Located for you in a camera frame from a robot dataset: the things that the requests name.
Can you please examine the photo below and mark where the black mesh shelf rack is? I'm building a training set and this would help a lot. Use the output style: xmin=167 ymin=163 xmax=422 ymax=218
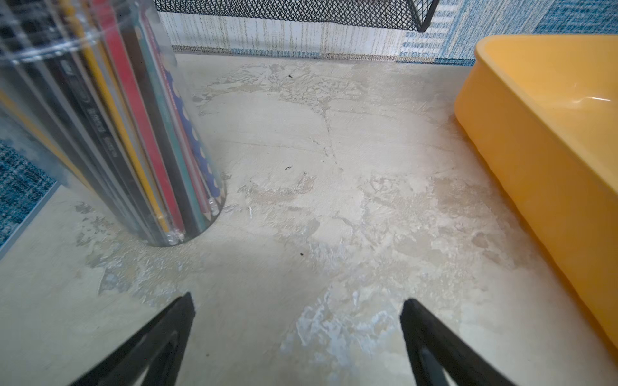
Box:
xmin=155 ymin=0 xmax=439 ymax=33

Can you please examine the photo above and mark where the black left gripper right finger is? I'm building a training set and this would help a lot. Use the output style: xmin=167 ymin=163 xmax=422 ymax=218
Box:
xmin=400 ymin=299 xmax=513 ymax=385

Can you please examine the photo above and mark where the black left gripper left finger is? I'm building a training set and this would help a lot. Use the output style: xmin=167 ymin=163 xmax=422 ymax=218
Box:
xmin=73 ymin=292 xmax=196 ymax=385

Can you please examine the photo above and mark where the yellow plastic storage tray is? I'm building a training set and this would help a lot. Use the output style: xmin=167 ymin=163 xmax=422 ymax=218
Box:
xmin=455 ymin=35 xmax=617 ymax=342

